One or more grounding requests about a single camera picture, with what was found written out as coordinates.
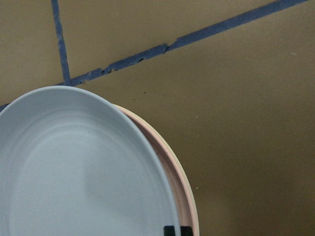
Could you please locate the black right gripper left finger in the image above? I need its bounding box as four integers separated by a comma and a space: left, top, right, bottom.
163, 226, 174, 236

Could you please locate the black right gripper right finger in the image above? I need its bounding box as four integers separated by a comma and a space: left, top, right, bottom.
180, 226, 193, 236

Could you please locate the pink plate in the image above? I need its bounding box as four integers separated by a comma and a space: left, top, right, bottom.
118, 105, 197, 236

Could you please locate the blue plate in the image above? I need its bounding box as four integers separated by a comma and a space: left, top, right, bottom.
0, 86, 181, 236

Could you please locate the cream plate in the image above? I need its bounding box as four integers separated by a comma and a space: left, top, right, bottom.
115, 104, 200, 236

